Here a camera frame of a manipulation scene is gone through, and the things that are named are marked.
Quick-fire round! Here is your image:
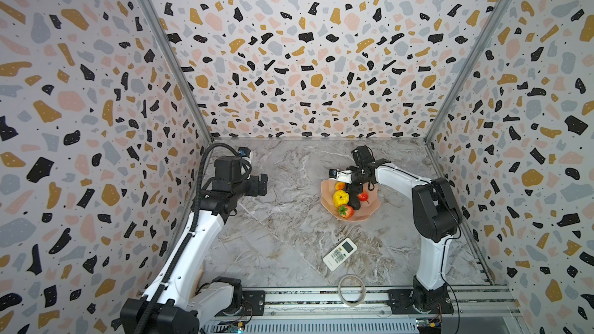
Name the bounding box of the fake yellow lemon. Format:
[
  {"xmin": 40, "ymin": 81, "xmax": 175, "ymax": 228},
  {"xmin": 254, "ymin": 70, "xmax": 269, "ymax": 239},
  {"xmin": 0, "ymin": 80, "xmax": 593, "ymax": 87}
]
[{"xmin": 333, "ymin": 190, "xmax": 350, "ymax": 208}]

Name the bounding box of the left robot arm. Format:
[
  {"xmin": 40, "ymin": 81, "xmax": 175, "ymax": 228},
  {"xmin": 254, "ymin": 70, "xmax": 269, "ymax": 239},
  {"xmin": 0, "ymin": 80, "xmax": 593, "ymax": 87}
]
[{"xmin": 120, "ymin": 142, "xmax": 268, "ymax": 333}]

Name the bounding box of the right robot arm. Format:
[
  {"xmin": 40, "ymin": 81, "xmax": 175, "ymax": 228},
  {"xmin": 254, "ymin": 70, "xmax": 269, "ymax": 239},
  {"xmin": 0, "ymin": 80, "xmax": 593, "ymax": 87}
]
[{"xmin": 339, "ymin": 159, "xmax": 462, "ymax": 313}]

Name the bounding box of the pink wavy fruit bowl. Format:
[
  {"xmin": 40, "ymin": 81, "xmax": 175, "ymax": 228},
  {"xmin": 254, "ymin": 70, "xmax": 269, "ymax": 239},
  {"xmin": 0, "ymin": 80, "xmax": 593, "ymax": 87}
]
[{"xmin": 320, "ymin": 179, "xmax": 381, "ymax": 222}]

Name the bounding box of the white remote control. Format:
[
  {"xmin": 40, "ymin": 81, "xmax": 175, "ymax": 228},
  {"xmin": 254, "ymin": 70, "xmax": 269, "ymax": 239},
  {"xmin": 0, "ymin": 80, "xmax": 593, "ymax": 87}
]
[{"xmin": 323, "ymin": 238, "xmax": 357, "ymax": 272}]

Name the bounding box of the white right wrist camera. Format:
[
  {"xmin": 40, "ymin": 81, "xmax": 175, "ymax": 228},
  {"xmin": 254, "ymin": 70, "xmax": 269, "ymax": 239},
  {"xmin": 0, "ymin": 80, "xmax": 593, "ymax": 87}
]
[{"xmin": 328, "ymin": 145, "xmax": 375, "ymax": 184}]

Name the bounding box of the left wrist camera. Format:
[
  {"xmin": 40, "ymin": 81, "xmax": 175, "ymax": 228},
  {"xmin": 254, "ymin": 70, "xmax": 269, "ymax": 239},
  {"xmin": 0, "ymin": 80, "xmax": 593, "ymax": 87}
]
[{"xmin": 214, "ymin": 145, "xmax": 252, "ymax": 184}]

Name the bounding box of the white cable coil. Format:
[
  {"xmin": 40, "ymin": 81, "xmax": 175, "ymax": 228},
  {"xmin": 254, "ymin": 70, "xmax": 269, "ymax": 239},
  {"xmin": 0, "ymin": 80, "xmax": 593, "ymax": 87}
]
[{"xmin": 337, "ymin": 274, "xmax": 368, "ymax": 308}]

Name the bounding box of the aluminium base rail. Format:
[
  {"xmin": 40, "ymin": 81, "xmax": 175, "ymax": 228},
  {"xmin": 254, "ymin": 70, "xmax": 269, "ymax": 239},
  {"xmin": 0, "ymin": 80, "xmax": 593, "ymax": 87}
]
[{"xmin": 202, "ymin": 282, "xmax": 529, "ymax": 333}]

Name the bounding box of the aluminium corner post left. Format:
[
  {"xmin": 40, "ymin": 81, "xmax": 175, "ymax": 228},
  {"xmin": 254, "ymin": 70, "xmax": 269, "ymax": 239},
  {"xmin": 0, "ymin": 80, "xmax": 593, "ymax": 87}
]
[{"xmin": 138, "ymin": 0, "xmax": 213, "ymax": 145}]

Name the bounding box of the aluminium corner post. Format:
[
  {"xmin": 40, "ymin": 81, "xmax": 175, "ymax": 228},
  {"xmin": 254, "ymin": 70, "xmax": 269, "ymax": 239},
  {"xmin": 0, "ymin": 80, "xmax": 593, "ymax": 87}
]
[
  {"xmin": 138, "ymin": 0, "xmax": 213, "ymax": 145},
  {"xmin": 424, "ymin": 0, "xmax": 535, "ymax": 144}
]

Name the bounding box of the aluminium corner post right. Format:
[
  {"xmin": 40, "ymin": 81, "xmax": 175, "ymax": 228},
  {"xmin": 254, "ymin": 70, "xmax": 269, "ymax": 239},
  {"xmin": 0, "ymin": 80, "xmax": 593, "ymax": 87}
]
[{"xmin": 424, "ymin": 0, "xmax": 535, "ymax": 144}]

